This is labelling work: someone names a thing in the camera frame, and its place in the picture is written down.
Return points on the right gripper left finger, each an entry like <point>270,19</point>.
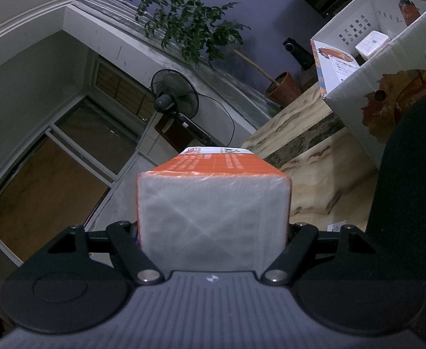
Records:
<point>127,257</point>

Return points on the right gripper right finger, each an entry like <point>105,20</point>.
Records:
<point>288,266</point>

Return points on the white apple cardboard box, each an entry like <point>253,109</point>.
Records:
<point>370,96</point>

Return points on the black standing fan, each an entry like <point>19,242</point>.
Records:
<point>176,99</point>

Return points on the white table sticker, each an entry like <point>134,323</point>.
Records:
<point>335,227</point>

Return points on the potted ficus tree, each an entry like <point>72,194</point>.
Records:
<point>198,28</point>

